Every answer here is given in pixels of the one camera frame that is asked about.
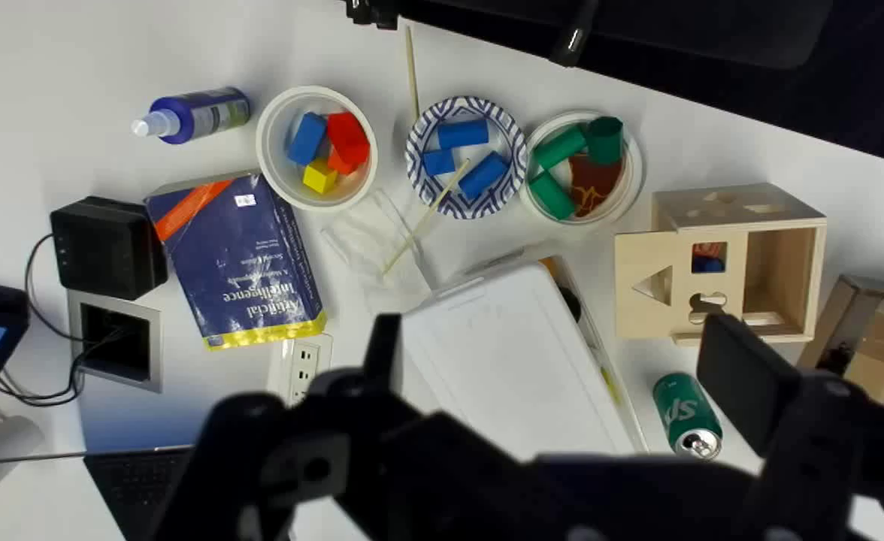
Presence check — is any dark blue book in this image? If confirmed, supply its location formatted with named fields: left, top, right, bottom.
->
left=141, top=172, right=329, bottom=351

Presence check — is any blue wooden block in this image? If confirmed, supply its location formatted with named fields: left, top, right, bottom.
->
left=282, top=111, right=331, bottom=169

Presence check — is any yellow wooden block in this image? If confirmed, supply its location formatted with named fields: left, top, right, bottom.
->
left=301, top=160, right=343, bottom=198

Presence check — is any black power adapter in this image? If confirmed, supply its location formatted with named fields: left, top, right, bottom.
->
left=50, top=194, right=172, bottom=303

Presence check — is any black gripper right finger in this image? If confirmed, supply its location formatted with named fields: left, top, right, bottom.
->
left=696, top=309, right=810, bottom=461

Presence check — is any green soda can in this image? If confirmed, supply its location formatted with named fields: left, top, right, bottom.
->
left=649, top=371, right=724, bottom=461

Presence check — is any white bowl with colored blocks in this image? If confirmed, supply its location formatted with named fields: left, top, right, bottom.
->
left=252, top=83, right=383, bottom=213

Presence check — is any green wooden cylinder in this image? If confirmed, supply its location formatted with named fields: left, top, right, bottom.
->
left=531, top=125, right=591, bottom=173
left=528, top=169, right=577, bottom=223
left=585, top=115, right=630, bottom=169

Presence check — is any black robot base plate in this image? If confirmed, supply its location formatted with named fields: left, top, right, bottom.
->
left=343, top=0, right=884, bottom=173

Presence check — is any black cable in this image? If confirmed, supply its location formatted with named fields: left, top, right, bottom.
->
left=0, top=231, right=92, bottom=408

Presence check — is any clear plastic container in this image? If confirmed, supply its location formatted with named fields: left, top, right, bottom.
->
left=323, top=189, right=438, bottom=297

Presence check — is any white flat box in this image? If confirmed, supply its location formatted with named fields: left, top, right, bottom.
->
left=399, top=262, right=640, bottom=464

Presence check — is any blue piece in sorter box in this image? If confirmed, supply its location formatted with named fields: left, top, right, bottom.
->
left=692, top=239, right=730, bottom=276

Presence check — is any wooden shape sorter box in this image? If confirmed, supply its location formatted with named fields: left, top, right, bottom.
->
left=614, top=179, right=831, bottom=348

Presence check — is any blue wooden cylinder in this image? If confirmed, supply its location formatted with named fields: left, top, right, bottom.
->
left=433, top=118, right=494, bottom=153
left=420, top=147, right=461, bottom=179
left=453, top=151, right=514, bottom=204

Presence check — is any blue white spray bottle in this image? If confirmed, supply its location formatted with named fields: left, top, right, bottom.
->
left=131, top=83, right=257, bottom=147

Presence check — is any thin wooden stick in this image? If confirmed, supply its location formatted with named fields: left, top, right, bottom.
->
left=404, top=22, right=424, bottom=129
left=380, top=147, right=484, bottom=283

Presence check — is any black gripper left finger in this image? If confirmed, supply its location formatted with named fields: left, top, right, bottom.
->
left=354, top=311, right=407, bottom=398

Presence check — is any white bowl with green cylinders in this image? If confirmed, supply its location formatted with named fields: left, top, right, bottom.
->
left=518, top=111, right=649, bottom=233

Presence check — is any black flat mat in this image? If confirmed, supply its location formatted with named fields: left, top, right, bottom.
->
left=81, top=445, right=225, bottom=541

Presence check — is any white power outlet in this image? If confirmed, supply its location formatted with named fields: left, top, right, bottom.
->
left=276, top=332, right=337, bottom=401

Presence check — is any grey table cable grommet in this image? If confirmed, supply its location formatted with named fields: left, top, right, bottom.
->
left=64, top=291, right=166, bottom=394

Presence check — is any white and red object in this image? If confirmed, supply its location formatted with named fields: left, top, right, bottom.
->
left=0, top=411, right=50, bottom=497

